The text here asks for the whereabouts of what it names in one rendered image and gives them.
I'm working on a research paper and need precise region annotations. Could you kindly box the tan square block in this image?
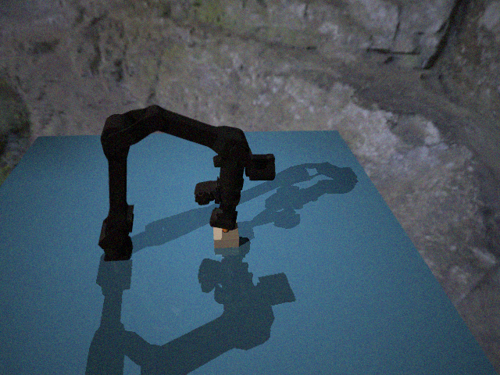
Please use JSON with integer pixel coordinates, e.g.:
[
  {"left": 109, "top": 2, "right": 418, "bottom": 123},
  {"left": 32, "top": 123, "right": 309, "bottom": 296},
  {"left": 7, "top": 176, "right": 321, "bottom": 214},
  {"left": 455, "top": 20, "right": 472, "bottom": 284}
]
[{"left": 213, "top": 221, "right": 239, "bottom": 248}]

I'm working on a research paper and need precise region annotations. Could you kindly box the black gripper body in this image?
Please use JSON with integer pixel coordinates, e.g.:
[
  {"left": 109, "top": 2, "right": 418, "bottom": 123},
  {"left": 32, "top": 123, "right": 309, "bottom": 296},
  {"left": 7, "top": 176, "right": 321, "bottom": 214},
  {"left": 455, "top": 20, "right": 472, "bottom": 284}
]
[{"left": 209, "top": 179, "right": 244, "bottom": 230}]

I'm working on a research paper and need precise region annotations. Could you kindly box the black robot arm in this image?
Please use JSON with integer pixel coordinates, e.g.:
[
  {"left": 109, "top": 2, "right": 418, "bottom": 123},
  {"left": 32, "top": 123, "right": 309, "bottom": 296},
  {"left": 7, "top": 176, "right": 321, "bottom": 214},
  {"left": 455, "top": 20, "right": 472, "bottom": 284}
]
[{"left": 98, "top": 105, "right": 276, "bottom": 262}]

